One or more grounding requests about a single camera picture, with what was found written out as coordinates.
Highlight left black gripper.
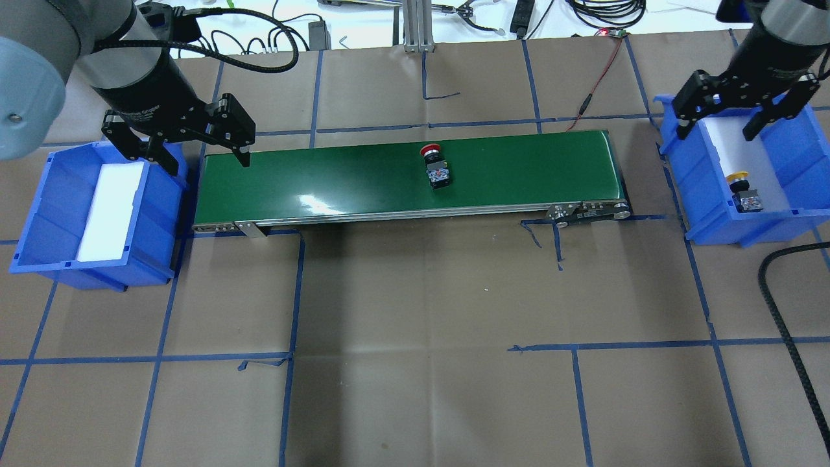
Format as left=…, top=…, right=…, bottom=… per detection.
left=101, top=79, right=257, bottom=177

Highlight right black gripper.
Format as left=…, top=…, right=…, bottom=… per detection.
left=672, top=63, right=819, bottom=141

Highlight yellow push button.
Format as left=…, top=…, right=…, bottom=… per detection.
left=726, top=171, right=764, bottom=213

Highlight red push button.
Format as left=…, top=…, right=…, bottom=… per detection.
left=420, top=143, right=453, bottom=190

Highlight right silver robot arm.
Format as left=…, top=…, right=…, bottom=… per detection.
left=672, top=1, right=829, bottom=141

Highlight blue bin with buttons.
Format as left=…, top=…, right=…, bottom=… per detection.
left=9, top=141, right=187, bottom=291

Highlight white foam pad destination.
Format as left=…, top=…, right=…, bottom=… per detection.
left=702, top=115, right=790, bottom=212

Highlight empty blue bin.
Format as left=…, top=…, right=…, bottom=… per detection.
left=654, top=94, right=829, bottom=247

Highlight white foam pad source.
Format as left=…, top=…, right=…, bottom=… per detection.
left=75, top=162, right=145, bottom=262

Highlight green conveyor belt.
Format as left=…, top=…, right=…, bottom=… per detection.
left=193, top=130, right=634, bottom=236

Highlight black power adapter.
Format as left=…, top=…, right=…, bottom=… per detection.
left=307, top=19, right=331, bottom=51

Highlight red black conveyor wires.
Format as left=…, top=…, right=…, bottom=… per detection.
left=565, top=29, right=626, bottom=132

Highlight left black braided cable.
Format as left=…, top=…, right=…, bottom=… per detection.
left=97, top=8, right=300, bottom=73

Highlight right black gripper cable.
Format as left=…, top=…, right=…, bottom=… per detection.
left=757, top=241, right=830, bottom=455

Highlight aluminium frame post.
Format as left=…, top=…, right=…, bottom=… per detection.
left=402, top=0, right=435, bottom=53

